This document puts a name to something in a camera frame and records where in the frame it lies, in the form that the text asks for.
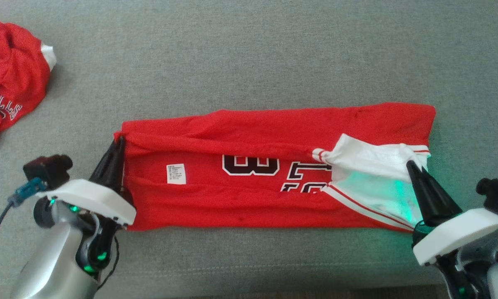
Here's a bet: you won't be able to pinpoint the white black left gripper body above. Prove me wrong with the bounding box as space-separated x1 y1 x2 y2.
36 179 137 275

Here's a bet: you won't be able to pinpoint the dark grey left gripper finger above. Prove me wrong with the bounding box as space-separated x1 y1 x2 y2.
110 138 127 194
89 140 119 188

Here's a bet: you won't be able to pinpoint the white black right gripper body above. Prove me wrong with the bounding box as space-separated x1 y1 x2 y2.
413 208 498 299

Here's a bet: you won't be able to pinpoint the black cable with blue connector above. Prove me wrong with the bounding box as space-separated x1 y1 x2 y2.
0 177 47 299

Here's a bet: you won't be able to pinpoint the red basketball jersey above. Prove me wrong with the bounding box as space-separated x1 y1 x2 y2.
114 102 437 233

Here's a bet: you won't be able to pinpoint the red basketball shorts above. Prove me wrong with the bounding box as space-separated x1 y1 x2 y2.
0 20 58 148

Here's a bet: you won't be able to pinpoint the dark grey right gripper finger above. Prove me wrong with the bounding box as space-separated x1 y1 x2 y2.
413 162 464 223
406 160 437 227

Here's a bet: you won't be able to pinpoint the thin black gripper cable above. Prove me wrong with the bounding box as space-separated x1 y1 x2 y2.
97 234 120 292

